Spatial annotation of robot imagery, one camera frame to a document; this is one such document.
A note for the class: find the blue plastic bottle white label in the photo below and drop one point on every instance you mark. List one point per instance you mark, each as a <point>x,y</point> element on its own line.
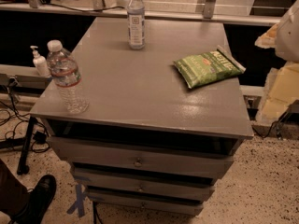
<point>136,24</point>

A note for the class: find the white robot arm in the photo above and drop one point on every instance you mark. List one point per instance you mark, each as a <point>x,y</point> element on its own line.
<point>283,37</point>

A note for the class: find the clear water bottle red label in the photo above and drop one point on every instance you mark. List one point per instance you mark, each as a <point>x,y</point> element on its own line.
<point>67,77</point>

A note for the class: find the white pump dispenser bottle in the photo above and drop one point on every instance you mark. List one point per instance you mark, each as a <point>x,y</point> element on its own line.
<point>40,63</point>

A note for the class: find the grey drawer cabinet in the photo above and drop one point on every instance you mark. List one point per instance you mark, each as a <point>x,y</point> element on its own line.
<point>139,99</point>

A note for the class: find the top grey drawer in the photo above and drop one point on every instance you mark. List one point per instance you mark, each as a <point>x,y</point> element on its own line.
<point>139,158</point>

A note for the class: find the grey drawer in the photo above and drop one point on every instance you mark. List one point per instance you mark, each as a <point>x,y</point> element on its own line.
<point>145,201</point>
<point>101,180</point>
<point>139,158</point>

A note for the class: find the green chip bag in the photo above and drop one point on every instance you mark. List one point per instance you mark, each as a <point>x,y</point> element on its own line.
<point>208,67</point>

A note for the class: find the middle grey drawer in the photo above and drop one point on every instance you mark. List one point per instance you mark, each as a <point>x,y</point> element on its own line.
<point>101,180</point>

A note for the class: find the bottom grey drawer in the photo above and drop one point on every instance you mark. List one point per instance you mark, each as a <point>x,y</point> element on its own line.
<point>145,201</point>

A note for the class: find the blue tape cross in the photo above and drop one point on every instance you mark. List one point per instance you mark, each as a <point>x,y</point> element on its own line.
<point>81,206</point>

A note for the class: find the black metal stand leg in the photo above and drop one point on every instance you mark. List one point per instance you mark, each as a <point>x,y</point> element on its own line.
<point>23,168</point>

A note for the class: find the black shoe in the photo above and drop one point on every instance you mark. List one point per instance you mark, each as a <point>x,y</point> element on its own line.
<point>40,199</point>

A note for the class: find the brown trouser leg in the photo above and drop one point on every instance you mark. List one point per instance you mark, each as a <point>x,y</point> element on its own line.
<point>13,195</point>

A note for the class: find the grey metal rail shelf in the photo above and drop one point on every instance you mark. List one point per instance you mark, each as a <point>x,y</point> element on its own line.
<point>228,11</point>

